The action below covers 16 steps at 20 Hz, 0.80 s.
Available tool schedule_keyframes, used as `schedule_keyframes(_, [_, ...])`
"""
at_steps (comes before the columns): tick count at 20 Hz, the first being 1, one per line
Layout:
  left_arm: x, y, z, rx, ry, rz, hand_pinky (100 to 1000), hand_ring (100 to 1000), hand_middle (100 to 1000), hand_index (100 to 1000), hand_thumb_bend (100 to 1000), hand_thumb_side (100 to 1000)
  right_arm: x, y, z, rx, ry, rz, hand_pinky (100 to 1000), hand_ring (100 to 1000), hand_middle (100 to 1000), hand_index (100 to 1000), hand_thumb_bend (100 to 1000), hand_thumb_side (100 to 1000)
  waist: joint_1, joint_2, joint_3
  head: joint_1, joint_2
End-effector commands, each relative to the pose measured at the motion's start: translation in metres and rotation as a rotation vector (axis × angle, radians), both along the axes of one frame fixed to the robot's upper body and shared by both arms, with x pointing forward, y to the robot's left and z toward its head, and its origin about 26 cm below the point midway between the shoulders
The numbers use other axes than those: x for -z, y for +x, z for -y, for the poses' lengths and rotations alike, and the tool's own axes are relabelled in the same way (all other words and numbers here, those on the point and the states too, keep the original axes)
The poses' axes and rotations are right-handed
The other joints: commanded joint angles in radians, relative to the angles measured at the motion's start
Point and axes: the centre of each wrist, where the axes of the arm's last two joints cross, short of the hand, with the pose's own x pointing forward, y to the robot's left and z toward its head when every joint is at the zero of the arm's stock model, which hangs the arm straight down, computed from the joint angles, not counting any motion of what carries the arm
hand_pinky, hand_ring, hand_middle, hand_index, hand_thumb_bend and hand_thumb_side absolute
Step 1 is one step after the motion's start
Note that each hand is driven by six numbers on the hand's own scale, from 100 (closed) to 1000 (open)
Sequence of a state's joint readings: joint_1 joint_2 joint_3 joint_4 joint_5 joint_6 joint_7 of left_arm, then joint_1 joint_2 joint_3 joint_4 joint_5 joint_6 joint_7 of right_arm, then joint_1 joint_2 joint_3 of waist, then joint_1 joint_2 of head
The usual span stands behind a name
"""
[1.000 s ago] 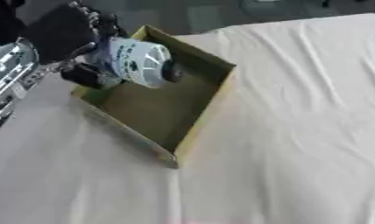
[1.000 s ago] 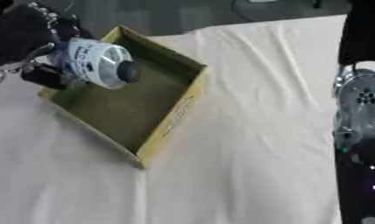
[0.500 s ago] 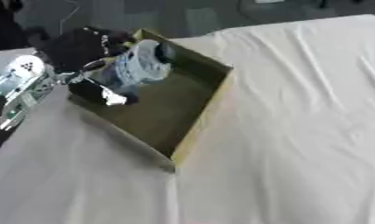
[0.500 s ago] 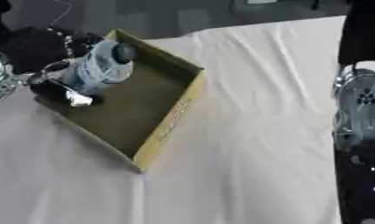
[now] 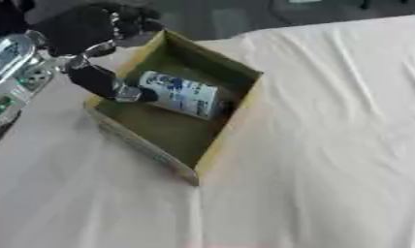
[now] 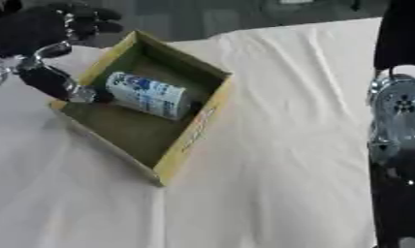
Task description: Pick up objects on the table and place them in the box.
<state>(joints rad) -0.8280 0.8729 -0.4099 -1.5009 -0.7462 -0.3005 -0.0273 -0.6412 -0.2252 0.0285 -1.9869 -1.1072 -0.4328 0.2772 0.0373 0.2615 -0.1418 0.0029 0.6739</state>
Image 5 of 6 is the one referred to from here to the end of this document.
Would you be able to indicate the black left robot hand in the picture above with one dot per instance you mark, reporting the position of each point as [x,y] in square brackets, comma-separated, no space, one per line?
[81,29]

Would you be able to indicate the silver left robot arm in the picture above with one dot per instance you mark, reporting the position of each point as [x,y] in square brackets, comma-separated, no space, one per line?
[10,74]

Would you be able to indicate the tan cardboard box green inside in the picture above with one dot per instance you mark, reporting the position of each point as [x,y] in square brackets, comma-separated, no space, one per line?
[171,129]

